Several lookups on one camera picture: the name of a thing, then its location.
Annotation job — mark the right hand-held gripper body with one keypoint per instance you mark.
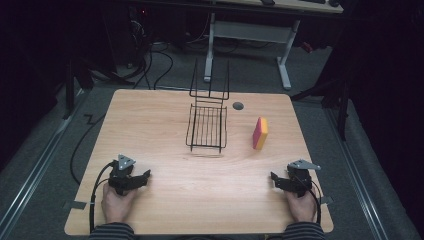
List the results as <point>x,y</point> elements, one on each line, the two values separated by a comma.
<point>300,176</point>

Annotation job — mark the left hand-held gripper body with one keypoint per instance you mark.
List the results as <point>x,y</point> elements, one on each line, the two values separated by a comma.
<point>122,171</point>

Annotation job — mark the person's right hand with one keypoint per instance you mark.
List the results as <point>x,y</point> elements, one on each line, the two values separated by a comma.
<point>301,208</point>

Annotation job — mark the person's left hand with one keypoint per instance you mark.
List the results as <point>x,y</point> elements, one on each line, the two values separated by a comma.
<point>116,206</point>

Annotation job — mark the grey tape piece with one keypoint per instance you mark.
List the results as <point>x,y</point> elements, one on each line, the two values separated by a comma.
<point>76,205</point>
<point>326,200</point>

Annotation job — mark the red and yellow sponge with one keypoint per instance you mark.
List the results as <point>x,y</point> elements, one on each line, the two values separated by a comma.
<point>260,133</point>

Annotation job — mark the black metal stand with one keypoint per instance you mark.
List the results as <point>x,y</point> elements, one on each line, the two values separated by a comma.
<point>341,106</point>
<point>70,90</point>

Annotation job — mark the white-legged wooden desk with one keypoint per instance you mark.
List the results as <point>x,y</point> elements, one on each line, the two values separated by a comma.
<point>253,31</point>

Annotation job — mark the metal floor rail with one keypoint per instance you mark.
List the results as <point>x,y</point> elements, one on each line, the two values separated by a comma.
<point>30,185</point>
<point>356,173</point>

